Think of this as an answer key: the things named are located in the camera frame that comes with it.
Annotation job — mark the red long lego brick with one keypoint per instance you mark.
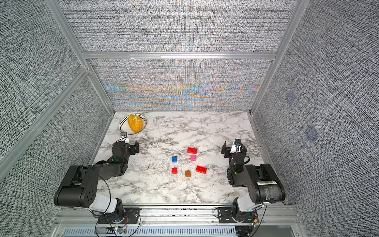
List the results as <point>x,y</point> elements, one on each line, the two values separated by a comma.
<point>192,151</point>
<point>201,169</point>

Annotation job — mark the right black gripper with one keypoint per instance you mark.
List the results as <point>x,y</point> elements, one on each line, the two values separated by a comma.
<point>228,150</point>

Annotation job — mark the yellow orange sponge ball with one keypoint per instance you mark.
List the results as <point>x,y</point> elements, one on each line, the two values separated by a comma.
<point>135,123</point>

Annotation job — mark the aluminium front rail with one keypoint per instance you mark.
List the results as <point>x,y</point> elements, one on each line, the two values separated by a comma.
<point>206,214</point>

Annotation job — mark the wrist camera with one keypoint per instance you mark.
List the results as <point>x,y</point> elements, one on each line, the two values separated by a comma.
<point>237,146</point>
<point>124,137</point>

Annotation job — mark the striped white bowl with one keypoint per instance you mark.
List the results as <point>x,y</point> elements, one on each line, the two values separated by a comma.
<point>124,126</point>

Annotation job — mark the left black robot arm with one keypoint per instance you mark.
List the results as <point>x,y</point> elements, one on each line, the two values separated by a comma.
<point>79,186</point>

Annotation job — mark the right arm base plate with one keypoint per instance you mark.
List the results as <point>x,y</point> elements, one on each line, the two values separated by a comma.
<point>228,215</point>

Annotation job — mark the red small lego brick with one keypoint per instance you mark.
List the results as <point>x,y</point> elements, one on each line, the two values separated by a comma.
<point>174,171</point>

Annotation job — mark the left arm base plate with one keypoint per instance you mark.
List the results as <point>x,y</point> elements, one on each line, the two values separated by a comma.
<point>129,215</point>

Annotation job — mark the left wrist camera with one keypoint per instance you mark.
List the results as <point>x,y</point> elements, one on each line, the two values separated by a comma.
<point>124,137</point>

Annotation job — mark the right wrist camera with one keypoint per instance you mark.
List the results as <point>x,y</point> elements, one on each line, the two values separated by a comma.
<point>237,146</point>

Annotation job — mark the white slotted cable duct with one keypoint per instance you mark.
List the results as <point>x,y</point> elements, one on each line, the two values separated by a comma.
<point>152,231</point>

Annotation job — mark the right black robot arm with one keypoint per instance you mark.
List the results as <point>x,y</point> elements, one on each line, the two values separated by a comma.
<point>262,183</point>

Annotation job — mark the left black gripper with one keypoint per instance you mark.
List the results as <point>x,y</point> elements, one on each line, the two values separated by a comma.
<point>132,148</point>

